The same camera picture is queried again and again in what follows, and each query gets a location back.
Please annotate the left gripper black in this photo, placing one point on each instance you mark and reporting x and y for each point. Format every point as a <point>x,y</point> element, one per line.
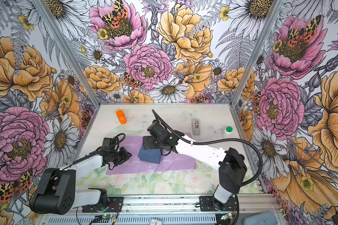
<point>125,156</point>

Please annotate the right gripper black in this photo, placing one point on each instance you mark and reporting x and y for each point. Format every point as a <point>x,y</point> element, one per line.
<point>150,144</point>

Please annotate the dark blue gift box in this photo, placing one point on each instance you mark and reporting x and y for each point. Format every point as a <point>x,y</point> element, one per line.
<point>150,155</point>

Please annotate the purple wrapping paper sheet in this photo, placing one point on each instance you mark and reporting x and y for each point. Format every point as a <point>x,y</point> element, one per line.
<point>172,162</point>

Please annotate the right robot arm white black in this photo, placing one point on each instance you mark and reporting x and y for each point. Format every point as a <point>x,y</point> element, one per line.
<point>228,163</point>

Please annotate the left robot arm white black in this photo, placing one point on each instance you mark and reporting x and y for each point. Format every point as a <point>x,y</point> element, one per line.
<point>56,192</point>

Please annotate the grey tape dispenser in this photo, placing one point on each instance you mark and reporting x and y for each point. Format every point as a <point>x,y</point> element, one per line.
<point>196,127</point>

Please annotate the orange tube bottle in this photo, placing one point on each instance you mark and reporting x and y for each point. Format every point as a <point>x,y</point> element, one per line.
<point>121,117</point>

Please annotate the white bottle green cap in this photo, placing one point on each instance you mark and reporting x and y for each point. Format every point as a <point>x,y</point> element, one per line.
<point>227,132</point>

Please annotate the blue-grey cloth pad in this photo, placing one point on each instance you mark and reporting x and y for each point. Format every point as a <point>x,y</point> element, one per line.
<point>264,218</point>

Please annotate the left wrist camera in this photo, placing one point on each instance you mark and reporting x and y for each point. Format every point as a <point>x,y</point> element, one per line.
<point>107,142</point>

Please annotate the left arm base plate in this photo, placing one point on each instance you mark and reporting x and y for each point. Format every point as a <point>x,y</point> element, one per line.
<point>110,204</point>

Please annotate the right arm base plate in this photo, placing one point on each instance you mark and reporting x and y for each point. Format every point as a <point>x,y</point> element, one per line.
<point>209,203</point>

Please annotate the white slotted cable duct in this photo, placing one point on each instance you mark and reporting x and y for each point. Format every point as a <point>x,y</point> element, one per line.
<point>127,219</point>

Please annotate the aluminium front rail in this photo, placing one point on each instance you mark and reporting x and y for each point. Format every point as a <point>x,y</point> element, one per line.
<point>180,204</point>

